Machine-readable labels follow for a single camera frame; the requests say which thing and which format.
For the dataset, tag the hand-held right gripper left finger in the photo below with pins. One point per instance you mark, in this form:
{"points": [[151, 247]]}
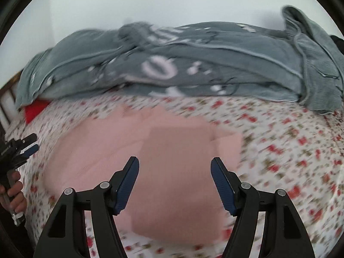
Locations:
{"points": [[126, 188]]}

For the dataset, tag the red pillow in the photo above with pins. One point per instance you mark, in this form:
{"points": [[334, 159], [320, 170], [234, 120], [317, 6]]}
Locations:
{"points": [[35, 110]]}

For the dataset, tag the pink knit sweater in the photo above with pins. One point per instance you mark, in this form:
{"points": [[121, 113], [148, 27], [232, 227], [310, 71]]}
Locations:
{"points": [[150, 172]]}

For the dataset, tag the grey printed blanket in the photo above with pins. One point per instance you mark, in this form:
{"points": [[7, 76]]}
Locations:
{"points": [[188, 59]]}

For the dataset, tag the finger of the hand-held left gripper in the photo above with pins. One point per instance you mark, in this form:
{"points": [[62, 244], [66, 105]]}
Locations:
{"points": [[27, 139], [31, 149]]}

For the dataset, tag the person's left hand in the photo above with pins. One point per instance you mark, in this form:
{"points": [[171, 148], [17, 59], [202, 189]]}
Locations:
{"points": [[16, 196]]}

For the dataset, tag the floral bed sheet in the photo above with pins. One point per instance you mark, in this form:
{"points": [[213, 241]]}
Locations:
{"points": [[290, 166]]}

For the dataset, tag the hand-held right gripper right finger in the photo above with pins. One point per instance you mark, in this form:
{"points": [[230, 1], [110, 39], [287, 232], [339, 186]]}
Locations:
{"points": [[223, 188]]}

